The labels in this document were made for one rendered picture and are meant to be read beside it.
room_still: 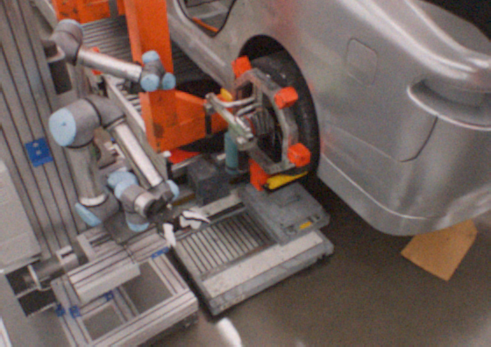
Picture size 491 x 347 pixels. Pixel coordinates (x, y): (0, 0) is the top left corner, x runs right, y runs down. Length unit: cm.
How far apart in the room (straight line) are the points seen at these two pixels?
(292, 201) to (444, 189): 127
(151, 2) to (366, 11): 108
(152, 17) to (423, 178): 148
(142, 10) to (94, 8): 210
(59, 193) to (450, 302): 216
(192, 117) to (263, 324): 124
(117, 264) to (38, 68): 85
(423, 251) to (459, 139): 150
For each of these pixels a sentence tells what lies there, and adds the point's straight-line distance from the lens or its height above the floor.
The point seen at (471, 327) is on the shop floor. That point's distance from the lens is 310.
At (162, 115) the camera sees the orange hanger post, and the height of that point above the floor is 79.
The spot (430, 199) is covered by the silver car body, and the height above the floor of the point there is 104.
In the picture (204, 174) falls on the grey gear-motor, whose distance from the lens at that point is 304.
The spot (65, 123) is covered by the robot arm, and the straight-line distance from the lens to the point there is 178.
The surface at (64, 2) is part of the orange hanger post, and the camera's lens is 456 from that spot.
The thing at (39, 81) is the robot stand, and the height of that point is 150.
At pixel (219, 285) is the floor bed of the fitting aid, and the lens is 290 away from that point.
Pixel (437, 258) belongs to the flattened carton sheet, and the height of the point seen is 1.
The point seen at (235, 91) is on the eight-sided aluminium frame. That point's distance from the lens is 279.
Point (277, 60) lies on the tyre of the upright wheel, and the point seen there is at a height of 117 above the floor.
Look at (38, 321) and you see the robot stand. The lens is 282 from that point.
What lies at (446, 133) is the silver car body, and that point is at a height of 137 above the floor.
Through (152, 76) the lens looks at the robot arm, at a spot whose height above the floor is 129.
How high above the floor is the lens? 244
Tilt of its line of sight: 41 degrees down
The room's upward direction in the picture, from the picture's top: straight up
